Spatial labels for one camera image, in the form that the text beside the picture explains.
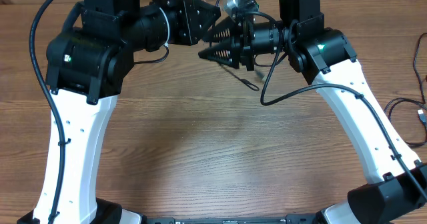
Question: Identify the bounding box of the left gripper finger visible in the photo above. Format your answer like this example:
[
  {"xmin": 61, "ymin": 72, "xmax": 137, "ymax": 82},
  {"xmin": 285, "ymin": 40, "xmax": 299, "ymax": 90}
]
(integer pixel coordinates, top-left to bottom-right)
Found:
[
  {"xmin": 193, "ymin": 0, "xmax": 221, "ymax": 23},
  {"xmin": 195, "ymin": 15, "xmax": 217, "ymax": 43}
]

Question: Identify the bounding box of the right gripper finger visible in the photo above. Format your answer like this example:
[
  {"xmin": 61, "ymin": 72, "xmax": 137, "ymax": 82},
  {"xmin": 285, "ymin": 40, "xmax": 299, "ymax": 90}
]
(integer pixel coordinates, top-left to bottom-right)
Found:
[
  {"xmin": 203, "ymin": 17, "xmax": 237, "ymax": 44},
  {"xmin": 198, "ymin": 42, "xmax": 240, "ymax": 69}
]

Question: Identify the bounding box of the black usb cable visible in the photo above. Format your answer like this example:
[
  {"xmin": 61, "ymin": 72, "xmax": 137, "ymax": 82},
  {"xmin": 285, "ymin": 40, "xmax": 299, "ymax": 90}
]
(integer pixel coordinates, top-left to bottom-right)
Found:
[
  {"xmin": 383, "ymin": 32, "xmax": 427, "ymax": 148},
  {"xmin": 213, "ymin": 0, "xmax": 261, "ymax": 92}
]

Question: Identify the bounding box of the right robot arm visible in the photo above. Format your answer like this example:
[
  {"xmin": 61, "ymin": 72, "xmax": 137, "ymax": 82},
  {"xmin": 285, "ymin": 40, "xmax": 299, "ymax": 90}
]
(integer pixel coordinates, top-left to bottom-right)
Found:
[{"xmin": 199, "ymin": 0, "xmax": 426, "ymax": 223}]

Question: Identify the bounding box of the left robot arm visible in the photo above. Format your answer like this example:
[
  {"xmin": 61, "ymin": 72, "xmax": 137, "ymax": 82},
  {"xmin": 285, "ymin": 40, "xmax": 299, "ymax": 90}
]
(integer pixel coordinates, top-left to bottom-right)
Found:
[{"xmin": 20, "ymin": 0, "xmax": 221, "ymax": 224}]

